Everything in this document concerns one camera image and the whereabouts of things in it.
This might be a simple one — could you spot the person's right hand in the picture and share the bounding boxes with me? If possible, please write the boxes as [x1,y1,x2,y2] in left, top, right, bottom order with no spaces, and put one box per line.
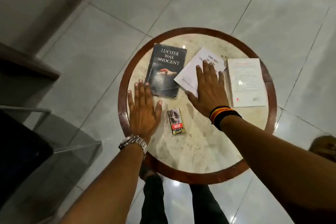
[185,60,229,118]

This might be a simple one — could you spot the person's left hand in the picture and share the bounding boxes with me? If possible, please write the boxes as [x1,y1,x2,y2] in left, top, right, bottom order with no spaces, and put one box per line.
[127,79,163,143]

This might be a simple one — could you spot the person's right forearm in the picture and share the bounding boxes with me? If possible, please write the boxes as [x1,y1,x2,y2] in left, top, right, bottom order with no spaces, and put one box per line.
[220,115,336,224]

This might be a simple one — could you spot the person's left forearm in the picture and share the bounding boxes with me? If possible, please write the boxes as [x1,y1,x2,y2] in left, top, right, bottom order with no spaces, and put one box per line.
[59,145,145,224]

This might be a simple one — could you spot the white cover book black lettering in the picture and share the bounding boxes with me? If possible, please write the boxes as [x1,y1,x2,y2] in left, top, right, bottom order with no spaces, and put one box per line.
[174,47,227,98]

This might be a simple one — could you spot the small cigarette packet red label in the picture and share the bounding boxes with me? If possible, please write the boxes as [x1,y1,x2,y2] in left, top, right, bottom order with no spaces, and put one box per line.
[167,108,186,136]

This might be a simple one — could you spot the white book small print cover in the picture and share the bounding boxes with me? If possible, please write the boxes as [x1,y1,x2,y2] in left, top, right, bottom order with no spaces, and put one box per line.
[227,58,268,108]

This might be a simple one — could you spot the red yellow striped wristband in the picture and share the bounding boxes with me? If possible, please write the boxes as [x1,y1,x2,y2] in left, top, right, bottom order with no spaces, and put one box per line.
[209,106,232,123]

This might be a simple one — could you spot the dark cover paperback book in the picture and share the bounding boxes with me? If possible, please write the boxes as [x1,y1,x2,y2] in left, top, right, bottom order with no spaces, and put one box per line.
[144,43,187,99]

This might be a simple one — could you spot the black wristband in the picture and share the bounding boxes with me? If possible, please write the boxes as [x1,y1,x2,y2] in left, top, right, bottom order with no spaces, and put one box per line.
[213,110,242,131]

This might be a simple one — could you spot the silver metal wristwatch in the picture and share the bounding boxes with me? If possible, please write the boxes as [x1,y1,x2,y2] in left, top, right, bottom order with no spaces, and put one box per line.
[118,135,148,160]

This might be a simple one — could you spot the round wooden rimmed marble table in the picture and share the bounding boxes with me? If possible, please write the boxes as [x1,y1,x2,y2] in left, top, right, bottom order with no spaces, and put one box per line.
[118,27,278,185]

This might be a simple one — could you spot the person's dark shoe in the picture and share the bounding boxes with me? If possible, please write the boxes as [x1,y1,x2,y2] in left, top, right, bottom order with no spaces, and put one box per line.
[139,163,163,182]

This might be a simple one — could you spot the person's left leg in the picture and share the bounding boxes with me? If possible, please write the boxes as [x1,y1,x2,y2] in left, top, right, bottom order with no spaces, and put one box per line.
[140,174,169,224]

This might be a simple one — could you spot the person's leg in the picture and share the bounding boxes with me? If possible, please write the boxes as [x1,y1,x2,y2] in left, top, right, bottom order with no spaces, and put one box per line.
[189,184,229,224]
[140,174,169,224]

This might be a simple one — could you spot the person's right leg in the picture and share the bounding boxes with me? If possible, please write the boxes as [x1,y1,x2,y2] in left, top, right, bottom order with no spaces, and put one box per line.
[189,184,229,224]

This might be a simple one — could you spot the brown wooden furniture top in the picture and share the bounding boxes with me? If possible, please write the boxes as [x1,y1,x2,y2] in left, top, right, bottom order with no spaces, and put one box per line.
[0,42,61,81]

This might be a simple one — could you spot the brown rounded object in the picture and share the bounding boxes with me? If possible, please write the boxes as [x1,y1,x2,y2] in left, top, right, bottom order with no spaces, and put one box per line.
[309,135,336,163]

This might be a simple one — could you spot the black chair with metal frame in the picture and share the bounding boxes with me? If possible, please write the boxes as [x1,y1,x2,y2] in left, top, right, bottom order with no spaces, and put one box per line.
[0,105,103,207]

